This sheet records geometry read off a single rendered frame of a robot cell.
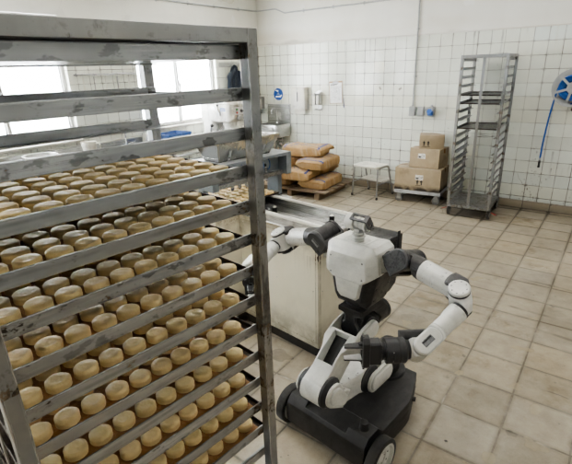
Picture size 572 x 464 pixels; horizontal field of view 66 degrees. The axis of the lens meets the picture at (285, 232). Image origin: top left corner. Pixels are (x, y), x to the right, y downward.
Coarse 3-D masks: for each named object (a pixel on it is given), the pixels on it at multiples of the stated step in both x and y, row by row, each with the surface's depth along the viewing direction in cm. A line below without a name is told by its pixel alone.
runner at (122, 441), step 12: (252, 360) 125; (228, 372) 119; (204, 384) 113; (216, 384) 117; (192, 396) 111; (168, 408) 106; (180, 408) 109; (156, 420) 104; (132, 432) 100; (144, 432) 102; (108, 444) 96; (120, 444) 98; (96, 456) 94; (108, 456) 96
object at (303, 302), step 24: (240, 216) 293; (312, 216) 282; (288, 264) 272; (312, 264) 257; (288, 288) 278; (312, 288) 263; (288, 312) 285; (312, 312) 268; (336, 312) 280; (288, 336) 296; (312, 336) 275
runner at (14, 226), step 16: (208, 176) 100; (224, 176) 103; (240, 176) 107; (128, 192) 86; (144, 192) 89; (160, 192) 92; (176, 192) 94; (64, 208) 78; (80, 208) 80; (96, 208) 82; (112, 208) 85; (0, 224) 71; (16, 224) 73; (32, 224) 75; (48, 224) 77
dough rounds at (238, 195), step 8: (208, 192) 314; (216, 192) 314; (224, 192) 313; (232, 192) 312; (240, 192) 315; (248, 192) 311; (264, 192) 309; (272, 192) 312; (232, 200) 295; (240, 200) 296
